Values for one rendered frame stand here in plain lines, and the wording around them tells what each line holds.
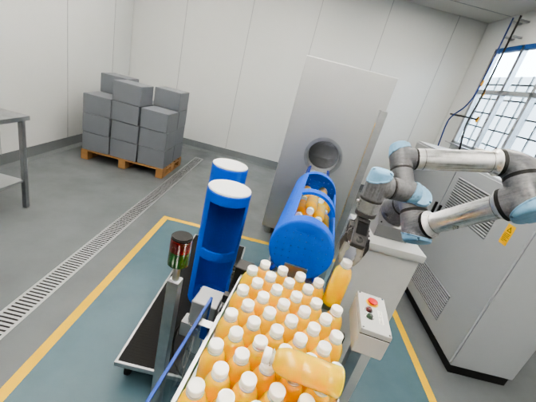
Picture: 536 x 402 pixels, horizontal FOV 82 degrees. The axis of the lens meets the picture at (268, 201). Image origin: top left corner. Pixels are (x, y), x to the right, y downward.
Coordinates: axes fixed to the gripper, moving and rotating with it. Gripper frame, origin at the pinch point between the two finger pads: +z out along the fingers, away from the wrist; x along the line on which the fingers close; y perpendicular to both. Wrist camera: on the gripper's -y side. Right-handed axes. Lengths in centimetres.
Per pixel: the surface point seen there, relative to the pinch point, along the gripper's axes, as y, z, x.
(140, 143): 285, 78, 264
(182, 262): -29, 2, 50
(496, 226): 134, 6, -116
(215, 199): 64, 21, 73
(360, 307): -8.6, 10.4, -8.3
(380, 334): -18.7, 10.5, -14.0
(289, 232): 17.3, 4.3, 23.2
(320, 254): 17.4, 10.0, 8.0
